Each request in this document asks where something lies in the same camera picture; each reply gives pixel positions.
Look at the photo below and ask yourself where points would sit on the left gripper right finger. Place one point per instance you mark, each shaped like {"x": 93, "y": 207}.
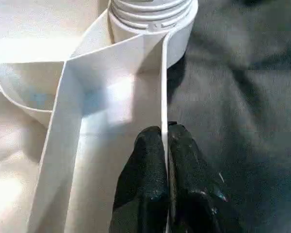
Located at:
{"x": 191, "y": 182}

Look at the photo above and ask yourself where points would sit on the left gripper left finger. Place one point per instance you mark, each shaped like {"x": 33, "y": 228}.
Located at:
{"x": 143, "y": 182}

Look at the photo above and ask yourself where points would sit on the white plastic table top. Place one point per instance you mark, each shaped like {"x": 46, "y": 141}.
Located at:
{"x": 38, "y": 85}

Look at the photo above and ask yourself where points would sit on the white plastic table leg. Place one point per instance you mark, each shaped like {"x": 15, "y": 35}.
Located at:
{"x": 150, "y": 14}

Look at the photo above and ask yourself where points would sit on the black work mat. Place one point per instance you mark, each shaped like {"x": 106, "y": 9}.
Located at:
{"x": 245, "y": 109}

